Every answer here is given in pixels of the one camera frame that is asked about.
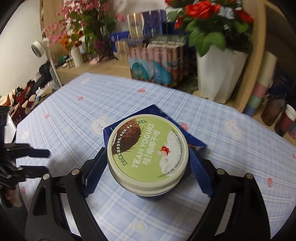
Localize left gloved hand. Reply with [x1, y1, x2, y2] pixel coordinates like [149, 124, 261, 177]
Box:
[1, 185, 22, 207]

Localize dark blue snack wrapper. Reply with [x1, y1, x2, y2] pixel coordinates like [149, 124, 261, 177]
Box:
[102, 104, 207, 155]

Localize red paper cup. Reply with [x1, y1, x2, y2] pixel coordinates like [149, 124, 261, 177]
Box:
[274, 104, 295, 137]

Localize small white vase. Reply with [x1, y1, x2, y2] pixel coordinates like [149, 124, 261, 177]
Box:
[70, 47, 84, 67]

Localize dark brown cup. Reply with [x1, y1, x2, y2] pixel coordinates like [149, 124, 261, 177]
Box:
[261, 99, 285, 126]

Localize orange flower bunch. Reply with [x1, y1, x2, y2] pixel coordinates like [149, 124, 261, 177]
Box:
[60, 34, 82, 51]

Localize low wooden sideboard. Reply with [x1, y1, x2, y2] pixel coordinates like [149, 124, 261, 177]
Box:
[57, 59, 131, 85]

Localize white flower vase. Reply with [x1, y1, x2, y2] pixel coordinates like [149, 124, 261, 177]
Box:
[197, 45, 248, 104]

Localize gold blue box lower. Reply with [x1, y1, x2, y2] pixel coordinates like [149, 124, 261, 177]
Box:
[115, 40, 129, 66]

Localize gold blue box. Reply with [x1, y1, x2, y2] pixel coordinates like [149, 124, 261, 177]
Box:
[127, 9, 167, 39]
[115, 40, 129, 66]

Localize stack of pastel cups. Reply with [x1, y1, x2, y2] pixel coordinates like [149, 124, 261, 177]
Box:
[243, 51, 278, 117]

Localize blue white carton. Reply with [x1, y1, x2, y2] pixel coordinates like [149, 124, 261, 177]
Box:
[109, 31, 130, 58]

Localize pink blossom plant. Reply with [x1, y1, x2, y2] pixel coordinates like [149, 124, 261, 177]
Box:
[43, 0, 127, 58]

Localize pink teal gift box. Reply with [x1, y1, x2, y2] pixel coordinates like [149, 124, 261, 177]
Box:
[128, 47, 188, 87]

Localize gold blue box upper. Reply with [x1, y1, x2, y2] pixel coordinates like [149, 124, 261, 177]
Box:
[127, 9, 167, 39]

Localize wooden shelf unit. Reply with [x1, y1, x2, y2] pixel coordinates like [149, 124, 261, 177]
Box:
[232, 1, 295, 113]

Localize red rose bouquet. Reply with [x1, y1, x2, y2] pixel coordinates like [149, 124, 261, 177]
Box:
[165, 1, 254, 57]

